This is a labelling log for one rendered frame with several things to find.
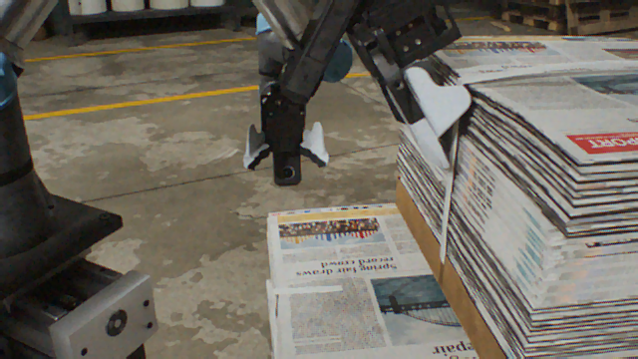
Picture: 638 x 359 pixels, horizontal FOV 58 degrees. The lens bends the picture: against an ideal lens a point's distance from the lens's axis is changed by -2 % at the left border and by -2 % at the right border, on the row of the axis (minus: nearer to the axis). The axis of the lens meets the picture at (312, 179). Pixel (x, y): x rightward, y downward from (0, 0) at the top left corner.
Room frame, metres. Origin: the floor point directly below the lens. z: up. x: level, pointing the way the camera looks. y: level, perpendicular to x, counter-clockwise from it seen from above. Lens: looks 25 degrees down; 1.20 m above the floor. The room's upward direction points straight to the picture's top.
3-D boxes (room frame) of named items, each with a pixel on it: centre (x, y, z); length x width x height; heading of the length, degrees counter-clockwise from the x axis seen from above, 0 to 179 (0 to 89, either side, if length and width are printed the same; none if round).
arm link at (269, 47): (1.05, 0.05, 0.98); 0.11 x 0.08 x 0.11; 36
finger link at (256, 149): (0.81, 0.09, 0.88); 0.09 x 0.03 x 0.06; 159
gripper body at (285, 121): (0.91, 0.05, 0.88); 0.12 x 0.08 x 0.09; 5
